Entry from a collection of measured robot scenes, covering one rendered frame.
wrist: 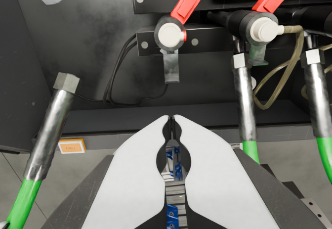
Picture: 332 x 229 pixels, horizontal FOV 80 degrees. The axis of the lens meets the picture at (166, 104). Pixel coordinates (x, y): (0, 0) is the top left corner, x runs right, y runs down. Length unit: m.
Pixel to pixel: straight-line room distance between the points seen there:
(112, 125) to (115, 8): 0.26
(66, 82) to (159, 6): 0.18
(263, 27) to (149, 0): 0.18
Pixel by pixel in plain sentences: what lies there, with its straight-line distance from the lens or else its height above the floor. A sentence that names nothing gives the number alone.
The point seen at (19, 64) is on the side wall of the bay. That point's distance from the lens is 0.52.
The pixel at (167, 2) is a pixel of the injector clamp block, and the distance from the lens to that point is 0.32.
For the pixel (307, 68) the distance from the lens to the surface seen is 0.28.
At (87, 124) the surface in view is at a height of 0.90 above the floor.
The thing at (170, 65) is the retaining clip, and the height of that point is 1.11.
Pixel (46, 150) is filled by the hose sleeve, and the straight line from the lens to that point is 0.20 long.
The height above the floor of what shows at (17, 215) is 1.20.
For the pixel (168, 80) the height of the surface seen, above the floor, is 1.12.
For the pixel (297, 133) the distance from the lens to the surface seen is 0.51.
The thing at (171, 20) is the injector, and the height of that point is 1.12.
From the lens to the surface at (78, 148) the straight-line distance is 0.48.
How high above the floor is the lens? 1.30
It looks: 63 degrees down
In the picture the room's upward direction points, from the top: 180 degrees clockwise
